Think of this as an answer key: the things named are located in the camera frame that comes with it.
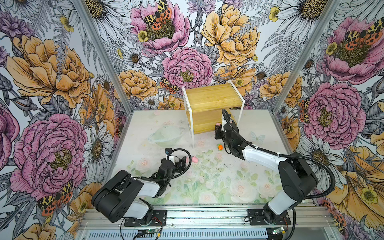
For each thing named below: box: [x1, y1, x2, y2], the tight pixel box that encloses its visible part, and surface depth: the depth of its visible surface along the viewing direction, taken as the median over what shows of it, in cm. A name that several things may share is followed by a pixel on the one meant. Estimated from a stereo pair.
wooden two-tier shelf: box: [182, 80, 245, 148], surface depth 83 cm
